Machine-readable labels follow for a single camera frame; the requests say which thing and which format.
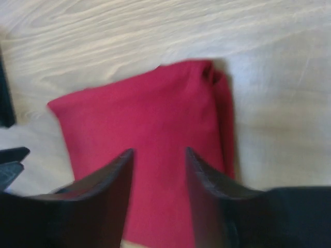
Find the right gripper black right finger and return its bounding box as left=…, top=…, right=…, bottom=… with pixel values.
left=186, top=148, right=330, bottom=247

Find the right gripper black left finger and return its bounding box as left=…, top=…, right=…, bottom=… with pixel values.
left=1, top=149, right=134, bottom=247

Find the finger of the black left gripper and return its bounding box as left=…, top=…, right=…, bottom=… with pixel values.
left=0, top=147, right=30, bottom=191

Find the red t-shirt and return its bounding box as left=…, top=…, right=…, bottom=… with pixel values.
left=48, top=60, right=234, bottom=247

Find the folded black t-shirt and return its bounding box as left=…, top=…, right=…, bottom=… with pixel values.
left=0, top=53, right=16, bottom=128

